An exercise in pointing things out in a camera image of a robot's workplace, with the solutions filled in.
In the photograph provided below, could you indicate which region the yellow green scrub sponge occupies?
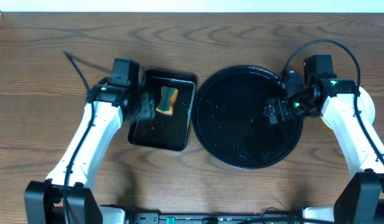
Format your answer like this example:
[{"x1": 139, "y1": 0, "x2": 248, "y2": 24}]
[{"x1": 156, "y1": 86, "x2": 179, "y2": 116}]

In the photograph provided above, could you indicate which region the pale green plate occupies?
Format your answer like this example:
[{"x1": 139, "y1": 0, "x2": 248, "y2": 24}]
[{"x1": 357, "y1": 86, "x2": 375, "y2": 124}]

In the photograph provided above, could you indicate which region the yellow plastic plate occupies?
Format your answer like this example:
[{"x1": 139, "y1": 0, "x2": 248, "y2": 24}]
[{"x1": 320, "y1": 116, "x2": 332, "y2": 130}]

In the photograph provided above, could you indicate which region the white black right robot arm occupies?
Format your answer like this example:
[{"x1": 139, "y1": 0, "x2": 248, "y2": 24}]
[{"x1": 263, "y1": 72, "x2": 384, "y2": 223}]

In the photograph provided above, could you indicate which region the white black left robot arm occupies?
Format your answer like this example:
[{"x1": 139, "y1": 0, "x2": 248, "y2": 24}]
[{"x1": 24, "y1": 84, "x2": 155, "y2": 223}]

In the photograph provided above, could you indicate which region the black rectangular water tray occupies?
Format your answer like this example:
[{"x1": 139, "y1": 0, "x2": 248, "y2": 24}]
[{"x1": 128, "y1": 70, "x2": 197, "y2": 151}]

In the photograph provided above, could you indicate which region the round black serving tray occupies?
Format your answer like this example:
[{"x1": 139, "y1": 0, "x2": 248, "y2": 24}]
[{"x1": 192, "y1": 65, "x2": 303, "y2": 169}]

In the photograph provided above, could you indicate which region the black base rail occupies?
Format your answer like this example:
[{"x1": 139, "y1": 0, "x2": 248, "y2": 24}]
[{"x1": 124, "y1": 213, "x2": 334, "y2": 224}]

